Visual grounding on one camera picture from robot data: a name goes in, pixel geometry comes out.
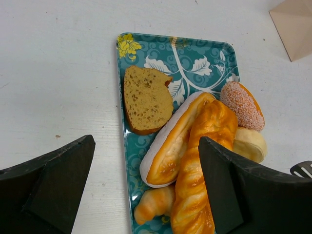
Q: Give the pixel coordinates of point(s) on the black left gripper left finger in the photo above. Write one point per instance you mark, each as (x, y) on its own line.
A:
(42, 195)

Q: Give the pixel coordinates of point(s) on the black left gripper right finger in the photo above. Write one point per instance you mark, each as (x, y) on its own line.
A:
(248, 198)

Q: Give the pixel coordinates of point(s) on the small round pale bun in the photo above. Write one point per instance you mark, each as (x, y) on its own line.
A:
(250, 144)

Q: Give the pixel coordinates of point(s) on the metal tongs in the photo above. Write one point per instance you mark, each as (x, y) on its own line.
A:
(302, 169)

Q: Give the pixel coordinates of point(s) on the pink sugared doughnut bread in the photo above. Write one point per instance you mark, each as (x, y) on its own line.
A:
(238, 99)

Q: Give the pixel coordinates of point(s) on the large braided orange bread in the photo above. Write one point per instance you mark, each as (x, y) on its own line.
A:
(191, 212)

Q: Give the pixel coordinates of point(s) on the brown bread slice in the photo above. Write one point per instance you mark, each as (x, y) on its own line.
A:
(148, 102)

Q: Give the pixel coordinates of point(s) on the checkered paper bag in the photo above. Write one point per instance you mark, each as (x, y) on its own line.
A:
(293, 22)

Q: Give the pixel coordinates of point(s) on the white-edged hot dog bun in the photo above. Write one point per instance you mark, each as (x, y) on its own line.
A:
(160, 165)

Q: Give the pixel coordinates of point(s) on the small orange croissant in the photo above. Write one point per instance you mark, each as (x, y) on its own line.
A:
(155, 202)

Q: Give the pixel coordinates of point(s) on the teal floral tray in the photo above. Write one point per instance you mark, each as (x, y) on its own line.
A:
(194, 65)

